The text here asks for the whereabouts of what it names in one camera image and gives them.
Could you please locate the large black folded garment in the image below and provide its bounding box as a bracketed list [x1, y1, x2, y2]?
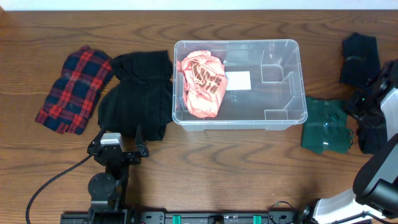
[98, 50, 173, 141]

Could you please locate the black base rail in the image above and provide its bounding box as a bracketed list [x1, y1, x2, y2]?
[60, 211, 297, 224]

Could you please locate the red navy plaid shirt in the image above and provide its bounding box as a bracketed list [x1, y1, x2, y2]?
[35, 46, 112, 135]

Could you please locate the clear plastic storage bin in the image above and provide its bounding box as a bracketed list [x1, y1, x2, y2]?
[172, 39, 308, 131]

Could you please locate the dark green garment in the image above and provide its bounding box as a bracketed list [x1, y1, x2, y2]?
[301, 96, 354, 154]

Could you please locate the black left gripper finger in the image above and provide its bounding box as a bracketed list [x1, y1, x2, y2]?
[135, 125, 147, 152]
[92, 126, 106, 145]

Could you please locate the navy garment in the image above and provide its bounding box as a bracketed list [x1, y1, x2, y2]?
[340, 32, 381, 100]

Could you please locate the black taped folded garment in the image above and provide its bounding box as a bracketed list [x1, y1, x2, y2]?
[344, 90, 389, 155]

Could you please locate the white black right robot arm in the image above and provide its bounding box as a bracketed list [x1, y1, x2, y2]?
[298, 60, 397, 223]

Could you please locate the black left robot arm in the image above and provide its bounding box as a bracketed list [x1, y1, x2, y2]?
[85, 126, 149, 224]

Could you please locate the pink folded garment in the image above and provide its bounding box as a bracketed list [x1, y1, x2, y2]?
[177, 50, 228, 118]

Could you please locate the white label in bin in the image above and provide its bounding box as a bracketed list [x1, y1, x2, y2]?
[226, 71, 251, 91]

